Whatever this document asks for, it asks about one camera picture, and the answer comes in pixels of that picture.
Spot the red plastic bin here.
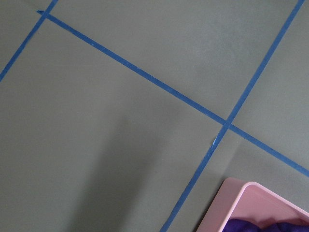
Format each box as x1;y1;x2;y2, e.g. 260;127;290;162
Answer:
197;177;309;232

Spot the purple cloth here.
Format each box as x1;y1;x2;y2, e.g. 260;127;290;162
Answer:
223;219;309;232

